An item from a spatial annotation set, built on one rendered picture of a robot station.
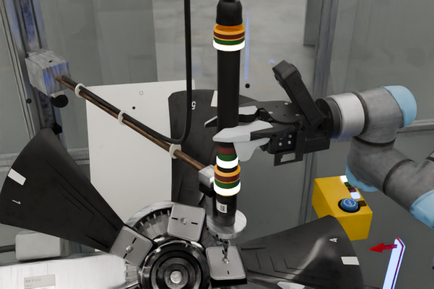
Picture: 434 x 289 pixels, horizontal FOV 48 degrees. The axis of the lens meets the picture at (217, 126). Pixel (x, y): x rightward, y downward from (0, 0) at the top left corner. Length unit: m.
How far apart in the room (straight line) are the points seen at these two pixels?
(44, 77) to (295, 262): 0.71
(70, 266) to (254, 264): 0.37
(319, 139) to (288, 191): 0.99
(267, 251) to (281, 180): 0.82
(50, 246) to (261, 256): 0.44
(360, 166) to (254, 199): 0.93
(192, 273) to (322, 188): 0.56
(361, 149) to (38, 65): 0.76
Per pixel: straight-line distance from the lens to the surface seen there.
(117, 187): 1.16
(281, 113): 0.78
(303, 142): 0.80
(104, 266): 1.05
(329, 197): 1.31
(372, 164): 0.89
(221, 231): 0.86
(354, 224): 1.29
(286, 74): 0.75
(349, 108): 0.82
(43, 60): 1.26
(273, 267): 0.94
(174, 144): 0.89
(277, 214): 1.87
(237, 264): 0.95
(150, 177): 1.16
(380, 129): 0.87
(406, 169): 0.87
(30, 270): 1.08
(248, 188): 1.76
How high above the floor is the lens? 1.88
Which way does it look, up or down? 31 degrees down
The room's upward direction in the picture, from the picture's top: straight up
